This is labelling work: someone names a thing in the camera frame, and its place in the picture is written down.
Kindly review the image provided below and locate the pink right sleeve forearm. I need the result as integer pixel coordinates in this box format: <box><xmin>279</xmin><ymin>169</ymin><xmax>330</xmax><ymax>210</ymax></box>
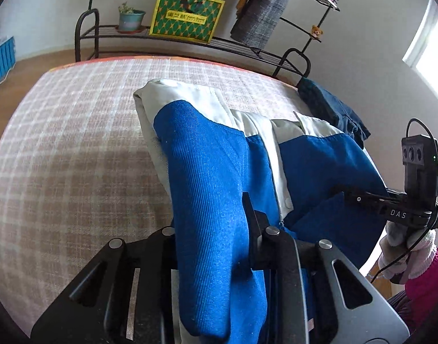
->
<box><xmin>405</xmin><ymin>245</ymin><xmax>438</xmax><ymax>331</ymax></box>

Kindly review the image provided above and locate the pink plaid bed mattress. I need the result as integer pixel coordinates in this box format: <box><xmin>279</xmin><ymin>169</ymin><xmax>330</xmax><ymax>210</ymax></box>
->
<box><xmin>0</xmin><ymin>56</ymin><xmax>313</xmax><ymax>334</ymax></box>

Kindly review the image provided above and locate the white window frame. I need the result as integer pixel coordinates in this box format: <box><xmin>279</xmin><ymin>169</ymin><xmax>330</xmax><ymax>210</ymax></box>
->
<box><xmin>402</xmin><ymin>0</ymin><xmax>438</xmax><ymax>98</ymax></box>

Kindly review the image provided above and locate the yellow green patterned box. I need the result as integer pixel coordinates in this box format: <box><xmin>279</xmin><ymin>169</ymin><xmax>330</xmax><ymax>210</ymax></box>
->
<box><xmin>149</xmin><ymin>0</ymin><xmax>225</xmax><ymax>44</ymax></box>

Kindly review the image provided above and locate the white and blue jacket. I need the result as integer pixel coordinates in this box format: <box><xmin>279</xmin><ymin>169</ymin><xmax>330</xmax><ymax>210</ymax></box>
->
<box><xmin>134</xmin><ymin>79</ymin><xmax>387</xmax><ymax>343</ymax></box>

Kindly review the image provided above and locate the black metal clothes rack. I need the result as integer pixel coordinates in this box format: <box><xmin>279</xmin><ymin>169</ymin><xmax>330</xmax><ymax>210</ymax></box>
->
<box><xmin>74</xmin><ymin>0</ymin><xmax>338</xmax><ymax>77</ymax></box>

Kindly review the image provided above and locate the right hand in white glove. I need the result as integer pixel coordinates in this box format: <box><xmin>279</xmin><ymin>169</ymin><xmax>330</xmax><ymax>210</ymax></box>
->
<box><xmin>378</xmin><ymin>221</ymin><xmax>436</xmax><ymax>284</ymax></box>

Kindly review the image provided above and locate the small brown teddy bear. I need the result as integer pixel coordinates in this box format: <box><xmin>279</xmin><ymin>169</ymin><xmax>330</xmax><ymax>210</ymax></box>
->
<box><xmin>311</xmin><ymin>25</ymin><xmax>324</xmax><ymax>41</ymax></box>

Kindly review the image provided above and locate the folded navy blue garment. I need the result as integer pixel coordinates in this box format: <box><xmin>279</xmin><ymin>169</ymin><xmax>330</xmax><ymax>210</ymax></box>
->
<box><xmin>297</xmin><ymin>78</ymin><xmax>371</xmax><ymax>148</ymax></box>

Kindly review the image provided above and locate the potted plant in teal pot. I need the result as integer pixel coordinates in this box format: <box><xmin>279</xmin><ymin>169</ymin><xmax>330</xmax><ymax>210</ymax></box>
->
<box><xmin>118</xmin><ymin>2</ymin><xmax>146</xmax><ymax>33</ymax></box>

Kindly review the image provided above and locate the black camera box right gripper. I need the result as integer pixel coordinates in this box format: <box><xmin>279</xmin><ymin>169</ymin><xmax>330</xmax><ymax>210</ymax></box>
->
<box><xmin>401</xmin><ymin>134</ymin><xmax>438</xmax><ymax>208</ymax></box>

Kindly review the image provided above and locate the grey plaid hanging coat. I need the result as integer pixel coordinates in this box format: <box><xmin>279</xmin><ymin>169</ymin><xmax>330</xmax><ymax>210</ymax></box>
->
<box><xmin>231</xmin><ymin>0</ymin><xmax>289</xmax><ymax>50</ymax></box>

